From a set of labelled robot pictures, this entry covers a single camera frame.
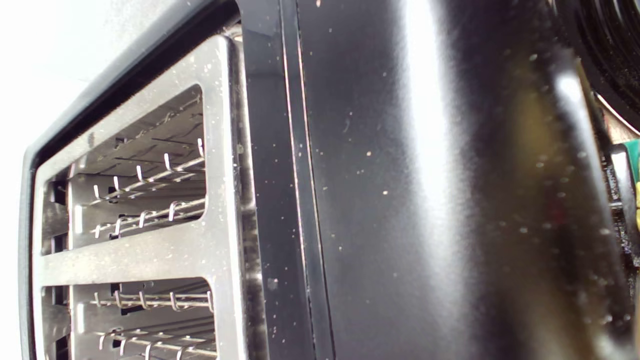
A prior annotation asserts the black two-slot toaster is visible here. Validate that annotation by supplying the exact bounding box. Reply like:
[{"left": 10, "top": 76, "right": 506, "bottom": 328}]
[{"left": 17, "top": 0, "right": 640, "bottom": 360}]

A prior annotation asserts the green taped toaster lever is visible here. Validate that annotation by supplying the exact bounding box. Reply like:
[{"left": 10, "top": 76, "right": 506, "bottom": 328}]
[{"left": 609, "top": 139, "right": 640, "bottom": 251}]

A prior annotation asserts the black plate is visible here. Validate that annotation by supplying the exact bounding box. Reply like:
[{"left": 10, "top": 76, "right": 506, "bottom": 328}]
[{"left": 552, "top": 0, "right": 640, "bottom": 132}]

